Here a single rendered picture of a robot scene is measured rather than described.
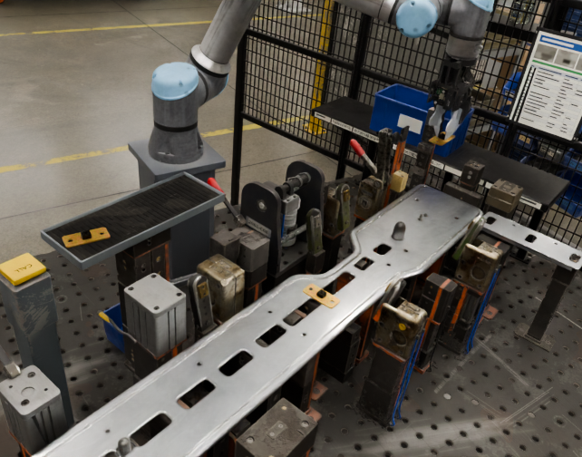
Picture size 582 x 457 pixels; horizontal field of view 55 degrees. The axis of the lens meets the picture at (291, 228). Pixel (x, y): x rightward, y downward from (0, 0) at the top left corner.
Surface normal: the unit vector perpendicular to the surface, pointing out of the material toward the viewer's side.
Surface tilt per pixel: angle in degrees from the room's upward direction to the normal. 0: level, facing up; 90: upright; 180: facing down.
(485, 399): 0
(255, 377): 0
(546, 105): 90
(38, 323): 90
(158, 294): 0
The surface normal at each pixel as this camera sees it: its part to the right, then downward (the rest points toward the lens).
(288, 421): 0.10, -0.82
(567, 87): -0.63, 0.38
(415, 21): -0.35, 0.51
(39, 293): 0.77, 0.42
